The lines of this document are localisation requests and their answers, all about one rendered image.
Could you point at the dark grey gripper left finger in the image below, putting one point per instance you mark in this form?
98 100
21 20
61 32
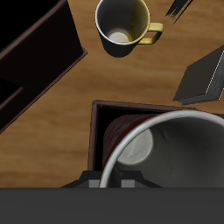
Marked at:
89 178

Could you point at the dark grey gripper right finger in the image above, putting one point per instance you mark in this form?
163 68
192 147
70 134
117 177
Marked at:
131 178

